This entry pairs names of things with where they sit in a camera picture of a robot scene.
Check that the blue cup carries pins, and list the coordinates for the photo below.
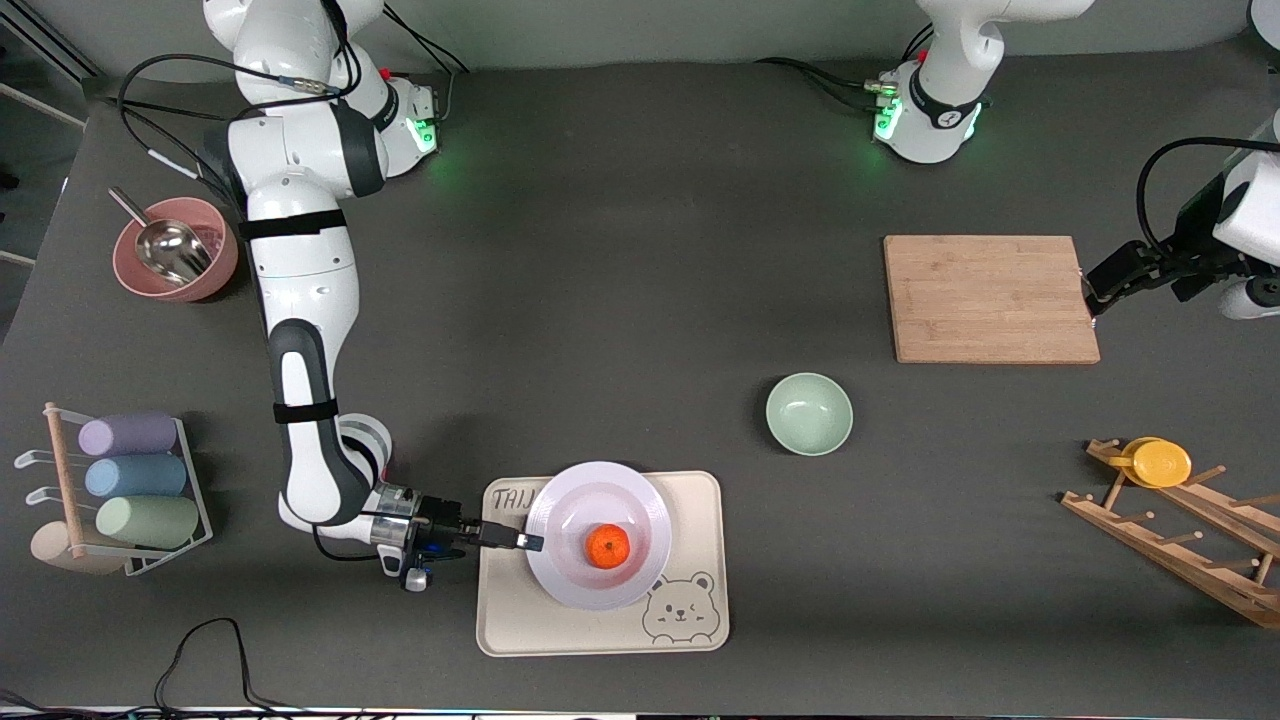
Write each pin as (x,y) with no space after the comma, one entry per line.
(138,476)

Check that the pink bowl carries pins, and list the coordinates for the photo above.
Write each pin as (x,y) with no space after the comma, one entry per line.
(225,255)

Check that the white round plate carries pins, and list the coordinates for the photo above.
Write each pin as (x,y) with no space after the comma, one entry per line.
(600,490)

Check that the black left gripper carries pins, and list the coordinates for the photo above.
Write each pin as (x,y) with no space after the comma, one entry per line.
(1187,256)

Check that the cream bear print tray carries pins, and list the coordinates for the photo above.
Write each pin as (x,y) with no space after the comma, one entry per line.
(580,630)

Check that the yellow plastic cup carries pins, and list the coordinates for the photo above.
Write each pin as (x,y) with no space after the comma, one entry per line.
(1160,464)

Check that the orange fruit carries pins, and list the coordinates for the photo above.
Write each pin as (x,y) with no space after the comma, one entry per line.
(608,546)

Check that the metal scoop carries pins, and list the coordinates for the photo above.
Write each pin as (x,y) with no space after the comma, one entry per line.
(175,250)

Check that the wooden peg drying rack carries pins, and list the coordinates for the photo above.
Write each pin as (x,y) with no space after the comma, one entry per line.
(1180,555)

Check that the light green bowl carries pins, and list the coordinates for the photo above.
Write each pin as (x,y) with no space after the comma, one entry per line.
(809,413)

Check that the purple cup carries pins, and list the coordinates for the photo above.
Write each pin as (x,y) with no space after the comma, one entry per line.
(130,435)

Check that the wooden cutting board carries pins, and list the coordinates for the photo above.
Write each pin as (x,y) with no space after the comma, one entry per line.
(985,300)

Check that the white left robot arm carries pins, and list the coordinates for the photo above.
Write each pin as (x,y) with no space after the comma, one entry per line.
(945,110)

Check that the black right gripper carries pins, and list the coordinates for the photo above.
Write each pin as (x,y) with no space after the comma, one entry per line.
(440,518)

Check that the green cup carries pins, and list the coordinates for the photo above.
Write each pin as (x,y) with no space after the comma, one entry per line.
(150,521)

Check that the beige cup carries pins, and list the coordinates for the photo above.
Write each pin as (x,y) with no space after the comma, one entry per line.
(55,550)

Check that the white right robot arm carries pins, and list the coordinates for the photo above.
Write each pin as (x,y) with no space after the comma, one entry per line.
(300,270)

